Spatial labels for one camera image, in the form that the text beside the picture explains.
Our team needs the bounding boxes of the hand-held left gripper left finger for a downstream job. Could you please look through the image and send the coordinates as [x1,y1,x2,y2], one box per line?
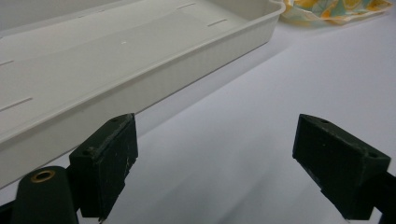
[68,113,139,222]

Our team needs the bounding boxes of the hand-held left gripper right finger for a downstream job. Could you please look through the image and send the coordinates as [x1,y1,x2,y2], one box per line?
[291,113,392,221]

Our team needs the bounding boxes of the white plastic tray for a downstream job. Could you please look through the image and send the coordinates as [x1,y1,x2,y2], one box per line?
[0,0,287,189]

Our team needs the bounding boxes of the orange and green patterned bag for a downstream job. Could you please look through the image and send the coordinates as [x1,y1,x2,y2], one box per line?
[278,0,394,26]

